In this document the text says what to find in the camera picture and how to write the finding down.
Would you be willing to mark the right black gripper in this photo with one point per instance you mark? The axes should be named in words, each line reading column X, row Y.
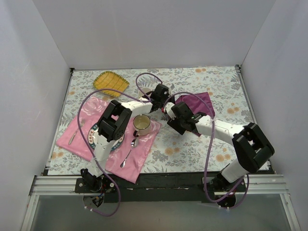
column 177, row 123

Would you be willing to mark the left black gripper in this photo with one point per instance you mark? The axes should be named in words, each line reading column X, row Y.
column 161, row 90

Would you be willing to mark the purple cloth napkin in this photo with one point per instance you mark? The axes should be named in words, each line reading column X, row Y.
column 196, row 105

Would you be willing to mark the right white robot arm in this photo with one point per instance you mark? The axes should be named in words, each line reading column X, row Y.
column 252, row 147

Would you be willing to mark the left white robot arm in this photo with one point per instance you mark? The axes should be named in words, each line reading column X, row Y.
column 112, row 125

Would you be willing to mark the pale green mug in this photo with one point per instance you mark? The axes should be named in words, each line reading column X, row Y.
column 144, row 91

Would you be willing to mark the cream enamel mug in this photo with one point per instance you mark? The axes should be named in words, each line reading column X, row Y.
column 142, row 125

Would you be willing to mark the silver spoon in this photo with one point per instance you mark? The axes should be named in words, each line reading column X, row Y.
column 134, row 143

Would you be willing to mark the yellow woven tray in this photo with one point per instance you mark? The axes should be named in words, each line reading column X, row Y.
column 110, row 80

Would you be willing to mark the pink floral cloth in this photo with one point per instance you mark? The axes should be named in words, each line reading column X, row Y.
column 91, row 112

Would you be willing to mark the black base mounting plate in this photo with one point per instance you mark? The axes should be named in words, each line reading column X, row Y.
column 149, row 187

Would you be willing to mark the white plate blue rim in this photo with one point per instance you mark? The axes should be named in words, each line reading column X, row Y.
column 93, row 136

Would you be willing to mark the silver fork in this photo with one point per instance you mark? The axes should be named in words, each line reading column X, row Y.
column 82, row 122

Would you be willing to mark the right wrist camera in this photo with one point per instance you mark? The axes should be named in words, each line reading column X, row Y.
column 167, row 109

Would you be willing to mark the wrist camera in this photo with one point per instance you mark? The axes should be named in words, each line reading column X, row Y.
column 167, row 109
column 171, row 88

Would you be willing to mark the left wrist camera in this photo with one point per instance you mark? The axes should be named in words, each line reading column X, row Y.
column 171, row 88

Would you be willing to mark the aluminium frame rail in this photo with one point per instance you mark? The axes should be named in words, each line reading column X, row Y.
column 46, row 185

